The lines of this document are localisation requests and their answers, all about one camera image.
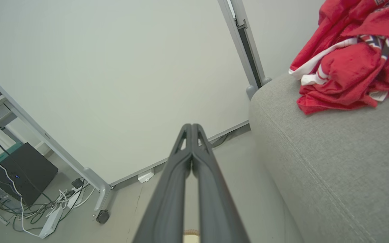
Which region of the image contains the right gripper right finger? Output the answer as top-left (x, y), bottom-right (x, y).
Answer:
top-left (192, 124), bottom-right (251, 243)

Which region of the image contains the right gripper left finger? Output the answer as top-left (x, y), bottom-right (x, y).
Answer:
top-left (132, 124), bottom-right (192, 243)

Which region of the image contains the red garment with striped collar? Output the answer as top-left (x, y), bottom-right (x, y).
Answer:
top-left (288, 0), bottom-right (389, 115)

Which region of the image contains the cream perforated laundry basket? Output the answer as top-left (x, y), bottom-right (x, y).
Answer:
top-left (183, 229), bottom-right (200, 243)

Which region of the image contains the small white floor adapter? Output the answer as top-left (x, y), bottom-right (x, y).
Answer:
top-left (137, 170), bottom-right (155, 184)

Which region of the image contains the grey partition foot with caster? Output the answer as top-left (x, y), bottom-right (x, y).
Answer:
top-left (82, 167), bottom-right (113, 225)

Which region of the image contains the grey fabric sofa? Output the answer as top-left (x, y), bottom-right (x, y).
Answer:
top-left (248, 72), bottom-right (389, 243)

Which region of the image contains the white power strip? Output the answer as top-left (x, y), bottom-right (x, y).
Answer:
top-left (39, 205), bottom-right (64, 239)

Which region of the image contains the wide white partition panel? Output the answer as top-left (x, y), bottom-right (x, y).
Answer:
top-left (0, 0), bottom-right (260, 187)

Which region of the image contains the black computer box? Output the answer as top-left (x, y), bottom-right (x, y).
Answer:
top-left (0, 142), bottom-right (59, 207)

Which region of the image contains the white floor cable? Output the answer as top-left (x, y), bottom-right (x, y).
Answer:
top-left (0, 140), bottom-right (44, 238)

